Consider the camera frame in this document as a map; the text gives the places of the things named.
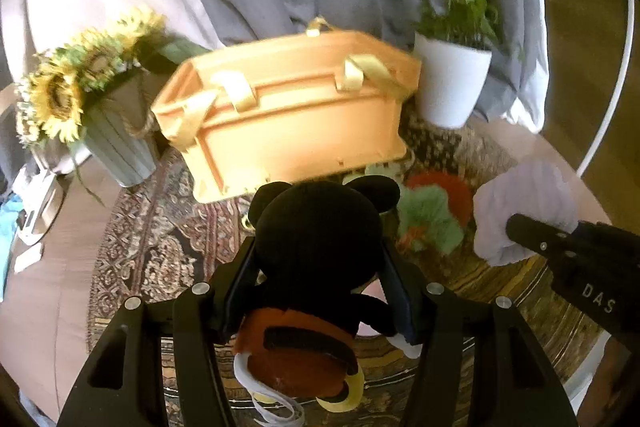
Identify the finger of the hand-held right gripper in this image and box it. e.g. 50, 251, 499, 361
575, 220, 640, 254
506, 213, 583, 269

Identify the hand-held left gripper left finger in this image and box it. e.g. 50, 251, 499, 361
57, 234, 261, 427

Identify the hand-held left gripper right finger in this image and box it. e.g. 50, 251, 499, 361
380, 239, 583, 427

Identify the white fuzzy cloth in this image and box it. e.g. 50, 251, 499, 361
472, 159, 578, 268

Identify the red and green plush toy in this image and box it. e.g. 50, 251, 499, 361
342, 164, 473, 255

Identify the black mouse plush toy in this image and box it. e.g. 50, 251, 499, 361
232, 176, 426, 425

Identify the orange plastic crate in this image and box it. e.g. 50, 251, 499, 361
150, 18, 423, 204

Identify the person's right forearm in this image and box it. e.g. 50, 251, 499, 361
597, 339, 640, 413

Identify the patterned rug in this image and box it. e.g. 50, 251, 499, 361
87, 102, 608, 427

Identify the white sheer curtain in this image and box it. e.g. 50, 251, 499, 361
500, 0, 551, 138

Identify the white plant pot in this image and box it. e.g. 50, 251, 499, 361
412, 32, 493, 130

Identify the grey-green ribbed vase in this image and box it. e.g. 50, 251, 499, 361
70, 69, 161, 188

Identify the small white remote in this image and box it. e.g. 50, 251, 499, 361
14, 243, 45, 273

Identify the green potted plant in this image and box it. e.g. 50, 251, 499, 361
412, 0, 523, 58

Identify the blue cloth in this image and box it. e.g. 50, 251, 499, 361
0, 192, 23, 253

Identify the sunflower bouquet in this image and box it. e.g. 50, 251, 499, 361
15, 7, 211, 148

